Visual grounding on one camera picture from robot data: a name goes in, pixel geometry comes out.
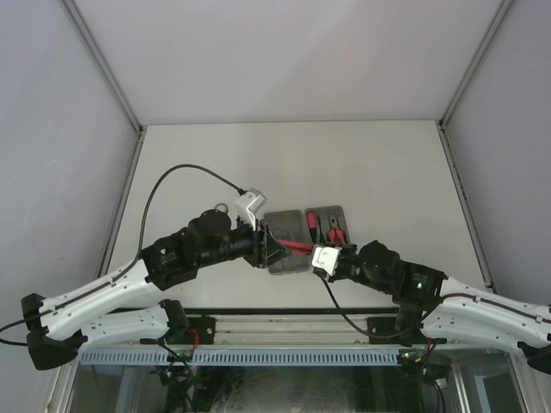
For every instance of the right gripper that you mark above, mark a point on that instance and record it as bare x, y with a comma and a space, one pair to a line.
352, 249

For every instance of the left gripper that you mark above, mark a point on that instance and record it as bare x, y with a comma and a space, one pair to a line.
257, 242

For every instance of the red utility knife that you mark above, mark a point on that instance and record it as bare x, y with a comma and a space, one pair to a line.
296, 247

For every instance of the grey plastic tool case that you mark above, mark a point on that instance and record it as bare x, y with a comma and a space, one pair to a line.
291, 225

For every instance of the red screwdriver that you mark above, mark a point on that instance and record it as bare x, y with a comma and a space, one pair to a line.
321, 231
312, 226

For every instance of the red black pliers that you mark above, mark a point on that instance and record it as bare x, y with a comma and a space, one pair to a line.
335, 234

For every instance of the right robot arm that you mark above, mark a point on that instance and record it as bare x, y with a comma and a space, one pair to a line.
442, 307

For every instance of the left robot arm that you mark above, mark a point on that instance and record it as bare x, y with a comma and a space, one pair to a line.
104, 311

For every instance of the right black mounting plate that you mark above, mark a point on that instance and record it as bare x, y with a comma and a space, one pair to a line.
384, 330

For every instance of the black mounting plate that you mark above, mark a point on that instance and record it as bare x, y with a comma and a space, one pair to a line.
201, 331
384, 330

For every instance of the black tape roll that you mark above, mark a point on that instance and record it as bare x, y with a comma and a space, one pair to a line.
222, 208

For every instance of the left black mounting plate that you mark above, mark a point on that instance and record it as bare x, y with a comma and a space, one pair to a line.
201, 331

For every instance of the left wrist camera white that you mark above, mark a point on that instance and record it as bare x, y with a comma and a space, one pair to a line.
248, 205

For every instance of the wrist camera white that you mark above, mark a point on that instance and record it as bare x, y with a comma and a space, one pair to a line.
248, 205
324, 260

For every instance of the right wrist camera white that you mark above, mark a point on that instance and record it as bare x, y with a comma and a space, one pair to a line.
324, 260

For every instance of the aluminium front rail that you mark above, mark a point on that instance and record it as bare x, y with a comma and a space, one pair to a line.
288, 329

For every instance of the right aluminium frame post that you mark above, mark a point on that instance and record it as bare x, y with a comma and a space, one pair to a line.
474, 65

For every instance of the aluminium frame post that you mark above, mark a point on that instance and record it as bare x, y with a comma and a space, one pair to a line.
474, 65
83, 31

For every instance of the left aluminium frame post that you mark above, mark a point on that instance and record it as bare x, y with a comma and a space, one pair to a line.
83, 31

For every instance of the grey slotted cable duct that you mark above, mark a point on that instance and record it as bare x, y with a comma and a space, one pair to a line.
239, 357

